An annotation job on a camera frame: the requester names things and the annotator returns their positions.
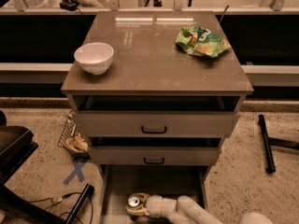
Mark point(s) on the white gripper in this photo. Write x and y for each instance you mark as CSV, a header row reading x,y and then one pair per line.
x,y
156,205

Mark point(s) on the redbull can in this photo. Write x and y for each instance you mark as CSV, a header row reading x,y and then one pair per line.
x,y
135,200

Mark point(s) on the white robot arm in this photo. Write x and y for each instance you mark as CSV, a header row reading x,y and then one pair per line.
x,y
183,210

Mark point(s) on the bottom drawer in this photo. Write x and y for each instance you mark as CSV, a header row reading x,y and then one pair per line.
x,y
121,181

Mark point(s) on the drawer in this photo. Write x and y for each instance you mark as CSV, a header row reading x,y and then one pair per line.
x,y
181,116
154,151
121,181

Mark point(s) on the middle drawer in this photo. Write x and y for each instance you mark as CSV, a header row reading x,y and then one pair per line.
x,y
154,151

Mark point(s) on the top drawer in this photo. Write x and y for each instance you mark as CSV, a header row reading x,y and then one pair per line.
x,y
181,116

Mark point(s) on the grey drawer cabinet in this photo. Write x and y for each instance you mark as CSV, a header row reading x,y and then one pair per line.
x,y
147,60

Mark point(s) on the black stand foot left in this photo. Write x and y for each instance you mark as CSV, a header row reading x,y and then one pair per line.
x,y
82,198

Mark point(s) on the blue tape cross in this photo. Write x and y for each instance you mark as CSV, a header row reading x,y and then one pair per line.
x,y
78,164

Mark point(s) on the black stand leg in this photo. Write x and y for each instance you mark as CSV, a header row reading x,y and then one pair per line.
x,y
271,141

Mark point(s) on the black chair base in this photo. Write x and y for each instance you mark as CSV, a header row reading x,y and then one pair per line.
x,y
16,146

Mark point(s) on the white bowl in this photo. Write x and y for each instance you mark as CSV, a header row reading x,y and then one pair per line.
x,y
94,58

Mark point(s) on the green chip bag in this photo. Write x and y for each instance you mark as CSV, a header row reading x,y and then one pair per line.
x,y
200,41

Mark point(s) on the black power adapter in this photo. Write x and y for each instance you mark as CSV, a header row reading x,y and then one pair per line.
x,y
68,6

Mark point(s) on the wire basket with items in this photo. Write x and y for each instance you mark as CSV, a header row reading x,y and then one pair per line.
x,y
71,139

